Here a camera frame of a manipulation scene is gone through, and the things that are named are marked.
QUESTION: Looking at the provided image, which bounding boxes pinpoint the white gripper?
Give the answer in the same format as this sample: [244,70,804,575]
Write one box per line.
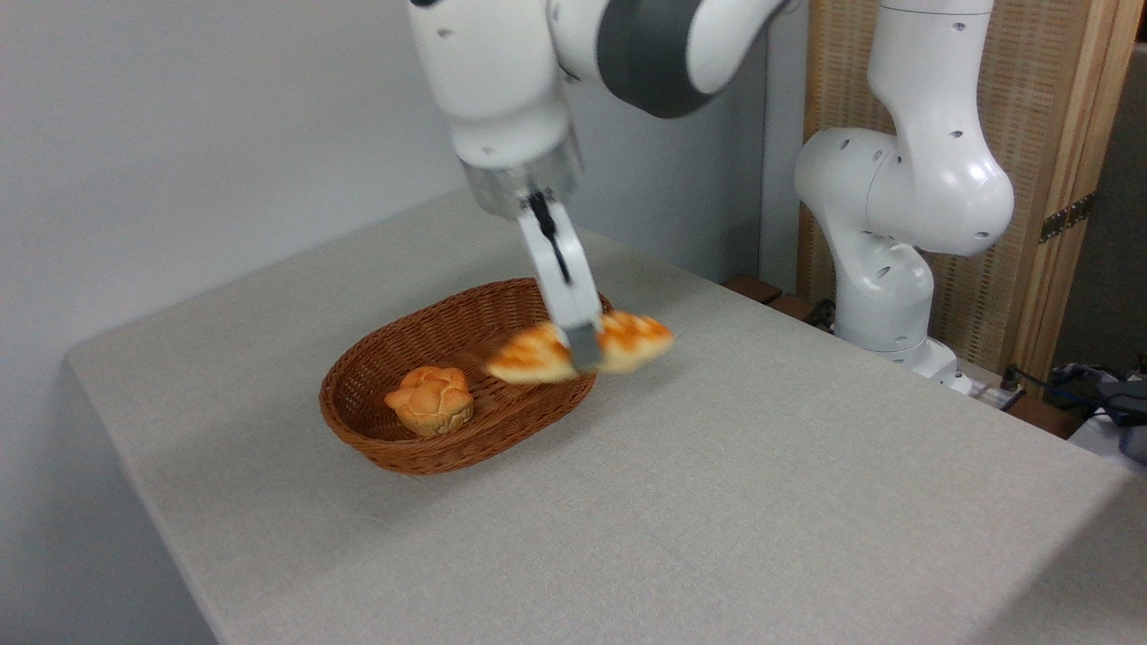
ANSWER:
[517,193,604,374]

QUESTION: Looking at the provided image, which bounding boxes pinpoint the long braided bread loaf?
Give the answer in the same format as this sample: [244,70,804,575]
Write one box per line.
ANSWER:
[484,310,675,387]

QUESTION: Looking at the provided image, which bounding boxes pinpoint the brown oval wicker basket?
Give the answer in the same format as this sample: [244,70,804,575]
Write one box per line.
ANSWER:
[318,277,619,476]

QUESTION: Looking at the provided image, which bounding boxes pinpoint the small round bread roll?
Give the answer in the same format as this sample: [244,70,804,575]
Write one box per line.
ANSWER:
[384,365,475,438]

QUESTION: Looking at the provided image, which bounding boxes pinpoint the grey tablecloth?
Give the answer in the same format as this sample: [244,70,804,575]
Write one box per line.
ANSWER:
[65,188,1147,645]

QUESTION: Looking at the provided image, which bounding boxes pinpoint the white power strip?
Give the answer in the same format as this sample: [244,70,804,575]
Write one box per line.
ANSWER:
[963,376,1027,413]

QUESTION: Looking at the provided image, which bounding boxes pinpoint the black metal screen hinge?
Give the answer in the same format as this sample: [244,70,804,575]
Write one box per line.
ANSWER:
[1039,192,1097,245]

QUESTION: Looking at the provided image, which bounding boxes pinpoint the dark grey bag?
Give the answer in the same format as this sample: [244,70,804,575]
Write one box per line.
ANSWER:
[1053,357,1147,467]

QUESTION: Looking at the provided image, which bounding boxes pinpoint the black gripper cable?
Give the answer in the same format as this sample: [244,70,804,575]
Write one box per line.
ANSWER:
[528,192,574,287]

